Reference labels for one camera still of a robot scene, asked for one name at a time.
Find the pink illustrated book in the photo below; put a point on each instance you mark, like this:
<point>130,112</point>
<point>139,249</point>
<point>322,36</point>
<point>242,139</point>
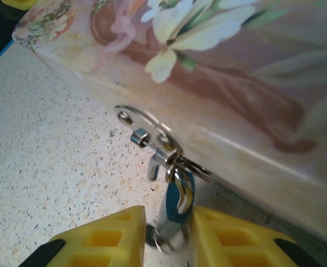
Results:
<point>235,97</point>

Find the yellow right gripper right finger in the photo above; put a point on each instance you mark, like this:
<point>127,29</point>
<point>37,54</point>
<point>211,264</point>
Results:
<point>235,250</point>

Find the silver metal box hasp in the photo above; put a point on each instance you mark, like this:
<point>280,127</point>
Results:
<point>138,118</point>

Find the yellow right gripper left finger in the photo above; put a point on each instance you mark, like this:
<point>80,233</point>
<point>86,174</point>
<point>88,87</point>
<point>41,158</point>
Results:
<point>77,258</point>

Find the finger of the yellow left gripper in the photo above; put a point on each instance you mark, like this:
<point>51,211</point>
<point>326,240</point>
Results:
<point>19,3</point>

